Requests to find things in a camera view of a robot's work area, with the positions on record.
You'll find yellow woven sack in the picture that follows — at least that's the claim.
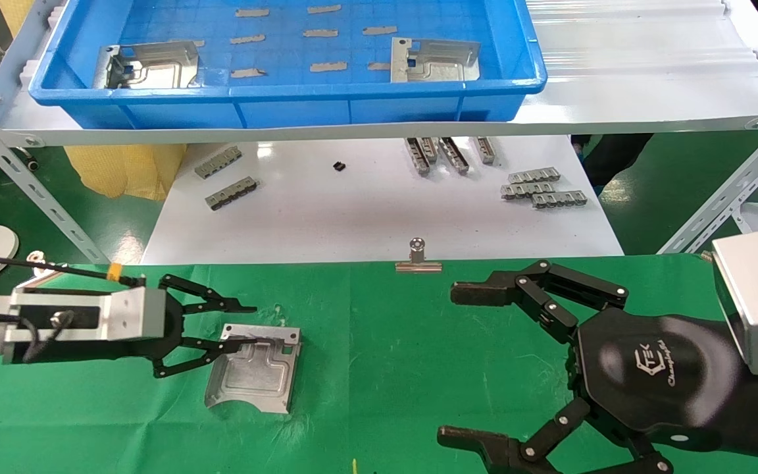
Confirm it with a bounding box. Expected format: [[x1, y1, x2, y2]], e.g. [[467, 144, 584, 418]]
[[0, 0, 188, 201]]

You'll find white shelf panel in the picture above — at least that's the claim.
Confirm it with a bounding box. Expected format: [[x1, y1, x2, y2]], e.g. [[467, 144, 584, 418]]
[[0, 0, 758, 147]]

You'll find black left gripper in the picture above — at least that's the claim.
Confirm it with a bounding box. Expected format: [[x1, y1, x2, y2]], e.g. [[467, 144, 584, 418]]
[[24, 275, 268, 379]]

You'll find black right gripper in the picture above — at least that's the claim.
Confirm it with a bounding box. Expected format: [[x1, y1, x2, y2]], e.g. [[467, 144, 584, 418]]
[[437, 259, 745, 474]]

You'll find silver binder clip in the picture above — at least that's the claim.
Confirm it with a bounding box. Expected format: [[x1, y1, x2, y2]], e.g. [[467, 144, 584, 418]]
[[395, 238, 443, 273], [15, 251, 69, 293]]

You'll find stamped metal bracket part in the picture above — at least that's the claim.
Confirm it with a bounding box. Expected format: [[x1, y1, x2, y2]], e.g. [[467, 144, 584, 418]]
[[390, 38, 482, 84], [205, 323, 302, 415], [93, 41, 200, 90]]

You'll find white corrugated plastic sheet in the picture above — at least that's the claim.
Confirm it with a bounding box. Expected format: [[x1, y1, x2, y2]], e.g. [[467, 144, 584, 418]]
[[524, 0, 758, 119]]

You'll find blue plastic bin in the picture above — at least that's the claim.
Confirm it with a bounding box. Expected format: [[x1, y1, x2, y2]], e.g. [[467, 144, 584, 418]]
[[28, 0, 547, 130]]

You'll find white lower board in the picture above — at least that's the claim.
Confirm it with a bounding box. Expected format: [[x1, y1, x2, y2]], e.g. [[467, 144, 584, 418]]
[[141, 135, 624, 265]]

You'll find perforated metal rack strut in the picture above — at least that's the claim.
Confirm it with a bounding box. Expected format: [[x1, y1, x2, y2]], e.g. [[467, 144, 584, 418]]
[[657, 109, 758, 255], [0, 95, 113, 265]]

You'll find person in dark clothes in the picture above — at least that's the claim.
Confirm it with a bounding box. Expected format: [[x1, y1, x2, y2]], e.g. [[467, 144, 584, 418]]
[[571, 134, 654, 196]]

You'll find green cloth mat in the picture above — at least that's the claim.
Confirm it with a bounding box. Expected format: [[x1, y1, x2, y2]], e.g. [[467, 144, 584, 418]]
[[0, 254, 758, 474]]

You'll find black cable with yellow tag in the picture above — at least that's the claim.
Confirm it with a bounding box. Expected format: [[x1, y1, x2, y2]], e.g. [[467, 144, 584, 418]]
[[0, 255, 147, 288]]

